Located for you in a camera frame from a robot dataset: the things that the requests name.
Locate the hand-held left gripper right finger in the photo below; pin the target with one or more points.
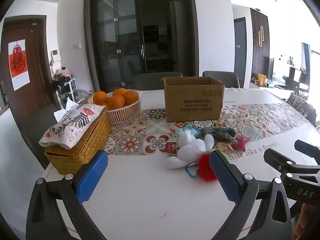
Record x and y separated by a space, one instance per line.
225 177

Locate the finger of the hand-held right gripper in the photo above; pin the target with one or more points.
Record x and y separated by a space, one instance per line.
275 158
305 146

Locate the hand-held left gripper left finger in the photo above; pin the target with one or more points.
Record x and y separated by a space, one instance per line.
92 177

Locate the red plush strawberry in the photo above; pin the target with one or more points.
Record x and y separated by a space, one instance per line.
206 166

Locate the red snack packet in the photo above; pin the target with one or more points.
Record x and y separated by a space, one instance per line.
172 147

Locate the brown cardboard box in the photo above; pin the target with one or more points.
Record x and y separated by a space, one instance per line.
192 105

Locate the person's right forearm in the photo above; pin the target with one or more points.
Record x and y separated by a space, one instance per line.
312 217

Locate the blue carabiner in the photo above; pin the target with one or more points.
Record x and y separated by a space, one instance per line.
191 172

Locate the dark red star toy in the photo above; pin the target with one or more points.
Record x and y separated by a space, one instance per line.
241 141

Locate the woven wicker tissue box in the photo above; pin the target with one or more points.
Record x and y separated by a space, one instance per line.
82 140

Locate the patterned cushioned chair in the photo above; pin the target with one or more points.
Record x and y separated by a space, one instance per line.
300 105

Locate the tile-patterned table cover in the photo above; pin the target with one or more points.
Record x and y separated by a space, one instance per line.
250 125

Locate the white plush toy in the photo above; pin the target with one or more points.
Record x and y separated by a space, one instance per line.
190 150

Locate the grey knitted toy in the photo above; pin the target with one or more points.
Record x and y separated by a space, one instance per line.
220 132

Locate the small yellow toy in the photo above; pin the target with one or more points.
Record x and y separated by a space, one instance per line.
217 124

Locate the teal packet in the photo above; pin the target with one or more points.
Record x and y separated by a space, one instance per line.
190 131

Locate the floral cloth cover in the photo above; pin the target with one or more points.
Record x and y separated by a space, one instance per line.
72 122

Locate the white low cabinet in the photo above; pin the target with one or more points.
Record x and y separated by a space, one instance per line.
270 90

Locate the white slatted fruit basket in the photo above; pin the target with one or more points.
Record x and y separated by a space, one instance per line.
122 116

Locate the dark grey chair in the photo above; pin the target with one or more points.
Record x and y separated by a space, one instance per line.
37 130

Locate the white tissue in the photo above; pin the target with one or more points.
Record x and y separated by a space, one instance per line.
70 104

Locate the orange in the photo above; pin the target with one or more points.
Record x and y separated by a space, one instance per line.
119 91
116 102
131 97
100 97

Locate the orange paper bag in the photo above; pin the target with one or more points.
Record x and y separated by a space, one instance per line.
261 80

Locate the grey plastic bag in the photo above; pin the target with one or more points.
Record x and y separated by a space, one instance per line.
82 94

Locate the white shoe rack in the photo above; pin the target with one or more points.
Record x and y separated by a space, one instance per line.
66 87

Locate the grey dining chair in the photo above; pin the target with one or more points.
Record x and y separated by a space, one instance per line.
157 80
221 76

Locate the pile of clothes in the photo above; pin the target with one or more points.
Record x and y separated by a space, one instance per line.
62 73

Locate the grey interior door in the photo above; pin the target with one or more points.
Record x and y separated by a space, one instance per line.
240 47

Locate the dark glass sliding door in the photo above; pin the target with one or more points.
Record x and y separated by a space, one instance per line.
140 37

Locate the brown wooden door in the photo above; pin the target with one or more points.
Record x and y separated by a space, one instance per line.
25 30

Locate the dark slatted wall panel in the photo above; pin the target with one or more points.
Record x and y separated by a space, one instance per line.
253 42

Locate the gold wall ornament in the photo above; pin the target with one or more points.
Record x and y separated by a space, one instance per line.
261 36

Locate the white wall intercom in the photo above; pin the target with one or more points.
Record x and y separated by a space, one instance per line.
55 55

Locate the red and white wall poster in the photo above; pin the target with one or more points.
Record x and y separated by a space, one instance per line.
18 65

